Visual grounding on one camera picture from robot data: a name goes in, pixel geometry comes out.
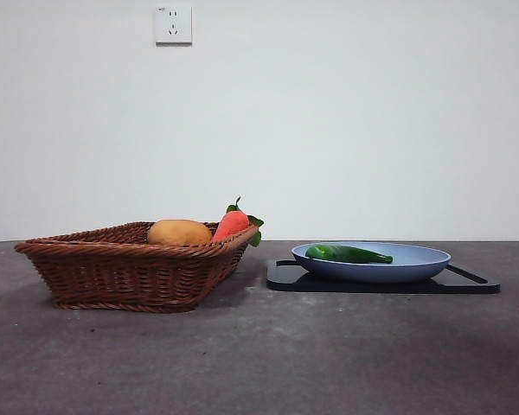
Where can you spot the light blue round plate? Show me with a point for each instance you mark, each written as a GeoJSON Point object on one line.
{"type": "Point", "coordinates": [372, 272]}

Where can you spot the green pepper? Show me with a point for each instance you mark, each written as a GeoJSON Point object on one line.
{"type": "Point", "coordinates": [341, 253]}

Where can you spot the dark rectangular tray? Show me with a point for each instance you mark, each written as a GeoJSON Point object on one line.
{"type": "Point", "coordinates": [285, 283]}

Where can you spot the white wall socket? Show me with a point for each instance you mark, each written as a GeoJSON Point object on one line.
{"type": "Point", "coordinates": [173, 24]}

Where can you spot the yellow-brown potato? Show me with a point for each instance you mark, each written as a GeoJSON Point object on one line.
{"type": "Point", "coordinates": [179, 231]}

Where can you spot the brown wicker basket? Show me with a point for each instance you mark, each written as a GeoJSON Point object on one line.
{"type": "Point", "coordinates": [125, 272]}

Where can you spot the orange carrot with green leaves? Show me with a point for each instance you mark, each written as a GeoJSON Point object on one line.
{"type": "Point", "coordinates": [231, 225]}

